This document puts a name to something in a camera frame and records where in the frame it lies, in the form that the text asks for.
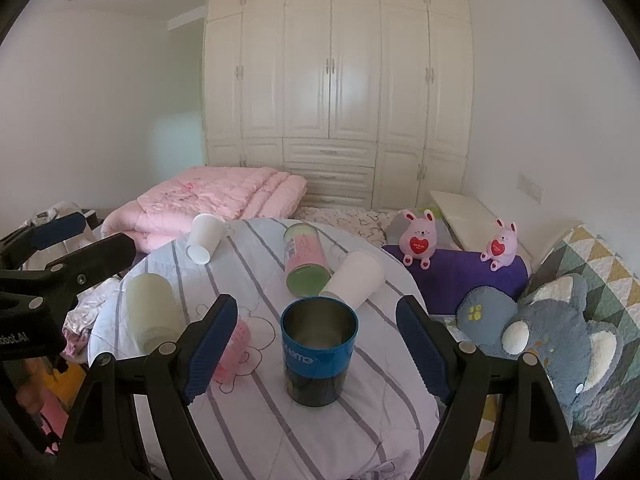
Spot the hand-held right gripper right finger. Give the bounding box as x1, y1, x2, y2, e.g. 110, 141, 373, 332
395, 295, 587, 480

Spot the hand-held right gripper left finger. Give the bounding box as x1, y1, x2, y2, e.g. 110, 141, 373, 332
55, 294, 240, 480

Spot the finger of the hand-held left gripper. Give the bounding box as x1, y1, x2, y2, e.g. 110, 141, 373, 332
0, 232, 137, 307
0, 211, 88, 267

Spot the pink plastic cup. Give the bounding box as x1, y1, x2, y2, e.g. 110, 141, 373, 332
212, 317, 252, 389

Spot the cream plastic cup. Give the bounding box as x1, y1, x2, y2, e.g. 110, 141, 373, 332
125, 273, 187, 356

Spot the white paper cup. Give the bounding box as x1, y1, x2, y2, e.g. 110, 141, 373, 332
319, 251, 386, 311

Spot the pile of floral clothes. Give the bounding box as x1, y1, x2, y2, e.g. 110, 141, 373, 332
20, 201, 132, 363

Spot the purple cushion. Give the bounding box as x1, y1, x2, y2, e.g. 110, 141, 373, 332
382, 245, 530, 317

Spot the striped white table cloth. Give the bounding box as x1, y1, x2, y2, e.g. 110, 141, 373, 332
87, 217, 442, 480

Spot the blue metal tin can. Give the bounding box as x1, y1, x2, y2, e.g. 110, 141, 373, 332
280, 297, 359, 407

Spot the pink bunny plush toy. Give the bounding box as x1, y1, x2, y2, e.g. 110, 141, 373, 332
480, 218, 520, 272
397, 208, 441, 270

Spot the green and pink canister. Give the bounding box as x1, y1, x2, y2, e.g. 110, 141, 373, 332
283, 222, 332, 297

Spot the grey elephant plush toy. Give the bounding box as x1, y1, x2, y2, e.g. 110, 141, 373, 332
456, 274, 625, 448

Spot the pink quilt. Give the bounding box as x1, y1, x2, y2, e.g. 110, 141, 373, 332
101, 166, 309, 254

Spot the white board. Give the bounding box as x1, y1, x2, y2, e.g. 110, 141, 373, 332
429, 190, 582, 267

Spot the heart print bed sheet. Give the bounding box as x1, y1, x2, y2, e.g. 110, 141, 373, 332
292, 206, 401, 249

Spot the patchwork triangle quilt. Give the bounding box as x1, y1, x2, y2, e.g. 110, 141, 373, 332
520, 225, 640, 443

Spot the cream wardrobe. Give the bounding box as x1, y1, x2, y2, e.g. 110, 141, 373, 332
202, 0, 475, 212

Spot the white mug with handle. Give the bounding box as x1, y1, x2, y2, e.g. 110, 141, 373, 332
186, 213, 235, 266

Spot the wall socket panel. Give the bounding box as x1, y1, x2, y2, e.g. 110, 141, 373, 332
517, 172, 545, 205

